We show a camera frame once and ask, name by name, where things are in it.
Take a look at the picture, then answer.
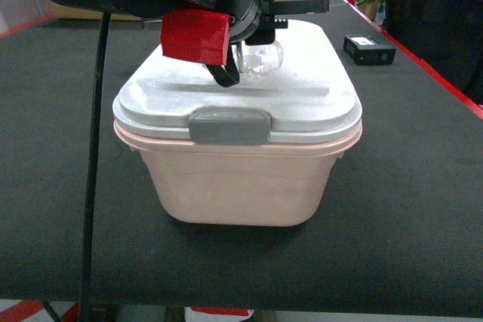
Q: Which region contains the black cable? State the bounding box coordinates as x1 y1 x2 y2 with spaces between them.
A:
77 11 112 322

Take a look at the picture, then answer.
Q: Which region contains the pink plastic storage box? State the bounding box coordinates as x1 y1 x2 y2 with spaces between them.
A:
113 124 362 227

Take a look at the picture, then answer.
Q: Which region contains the black table mat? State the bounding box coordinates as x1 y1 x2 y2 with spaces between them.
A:
1 19 482 317

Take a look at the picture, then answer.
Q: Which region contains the white box lid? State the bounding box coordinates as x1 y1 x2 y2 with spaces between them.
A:
112 20 362 144

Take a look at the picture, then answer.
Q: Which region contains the small black device box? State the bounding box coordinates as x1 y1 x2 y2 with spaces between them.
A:
343 35 395 66

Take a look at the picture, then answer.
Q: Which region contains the red tape wrap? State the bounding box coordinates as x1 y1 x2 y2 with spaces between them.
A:
160 7 230 66

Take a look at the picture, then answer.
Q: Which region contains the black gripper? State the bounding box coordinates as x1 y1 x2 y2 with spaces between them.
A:
245 0 330 45

